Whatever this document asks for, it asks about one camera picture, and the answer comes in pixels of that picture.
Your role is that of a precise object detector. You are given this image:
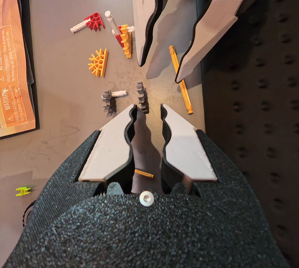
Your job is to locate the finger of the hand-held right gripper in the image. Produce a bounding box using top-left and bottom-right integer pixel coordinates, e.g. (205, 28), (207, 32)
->
(175, 0), (261, 84)
(131, 0), (175, 67)

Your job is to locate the yellow fan connector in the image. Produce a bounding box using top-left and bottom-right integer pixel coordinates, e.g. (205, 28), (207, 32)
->
(120, 24), (133, 59)
(88, 48), (109, 78)

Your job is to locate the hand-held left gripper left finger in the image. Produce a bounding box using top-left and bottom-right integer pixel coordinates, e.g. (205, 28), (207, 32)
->
(78, 103), (137, 182)

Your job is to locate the black perforated panel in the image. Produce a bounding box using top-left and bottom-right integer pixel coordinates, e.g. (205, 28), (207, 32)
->
(195, 0), (299, 268)

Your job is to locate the small lime green connector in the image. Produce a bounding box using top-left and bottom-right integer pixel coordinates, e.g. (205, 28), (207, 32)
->
(15, 186), (31, 197)

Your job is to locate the long yellow rod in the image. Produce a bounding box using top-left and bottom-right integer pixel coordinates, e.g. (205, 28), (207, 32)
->
(169, 45), (194, 115)

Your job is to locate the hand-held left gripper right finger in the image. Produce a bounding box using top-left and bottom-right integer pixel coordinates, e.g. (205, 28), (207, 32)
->
(161, 103), (218, 192)

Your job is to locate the small yellow piece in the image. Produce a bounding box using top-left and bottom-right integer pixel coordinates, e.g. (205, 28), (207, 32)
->
(134, 169), (154, 178)

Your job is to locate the grey snowflake connector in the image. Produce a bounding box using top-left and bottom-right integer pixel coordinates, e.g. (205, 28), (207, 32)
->
(136, 82), (150, 114)
(101, 89), (117, 117)

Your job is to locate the orange toy set bag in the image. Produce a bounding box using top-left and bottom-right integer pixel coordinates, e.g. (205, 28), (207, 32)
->
(0, 0), (40, 140)

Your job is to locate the red fan connector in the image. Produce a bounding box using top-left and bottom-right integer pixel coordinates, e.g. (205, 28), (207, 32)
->
(115, 25), (126, 48)
(84, 12), (106, 32)

